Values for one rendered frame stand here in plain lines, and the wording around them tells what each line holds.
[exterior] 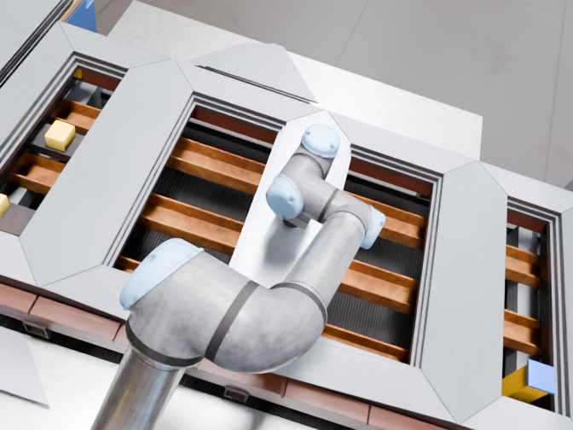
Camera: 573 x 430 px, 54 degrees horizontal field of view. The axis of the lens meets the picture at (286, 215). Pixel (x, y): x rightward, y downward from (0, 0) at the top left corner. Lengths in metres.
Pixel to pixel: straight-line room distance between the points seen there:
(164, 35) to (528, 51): 2.50
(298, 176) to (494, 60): 2.68
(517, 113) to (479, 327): 2.13
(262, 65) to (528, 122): 1.91
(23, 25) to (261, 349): 1.29
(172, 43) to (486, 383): 1.31
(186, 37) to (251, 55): 0.22
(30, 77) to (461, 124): 1.27
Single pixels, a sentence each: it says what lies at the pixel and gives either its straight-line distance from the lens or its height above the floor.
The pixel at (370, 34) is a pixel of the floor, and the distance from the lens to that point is 3.38.
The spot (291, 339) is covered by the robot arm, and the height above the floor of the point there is 1.30.
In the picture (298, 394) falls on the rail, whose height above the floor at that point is 0.83.
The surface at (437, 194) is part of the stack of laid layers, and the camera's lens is 1.55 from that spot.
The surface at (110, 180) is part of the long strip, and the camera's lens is 1.36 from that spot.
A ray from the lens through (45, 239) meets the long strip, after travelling 1.29.
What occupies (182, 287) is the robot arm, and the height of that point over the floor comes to 1.33.
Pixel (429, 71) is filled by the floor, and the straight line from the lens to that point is 3.31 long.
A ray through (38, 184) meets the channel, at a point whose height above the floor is 0.72.
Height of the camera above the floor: 1.96
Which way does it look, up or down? 55 degrees down
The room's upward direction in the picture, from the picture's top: 19 degrees clockwise
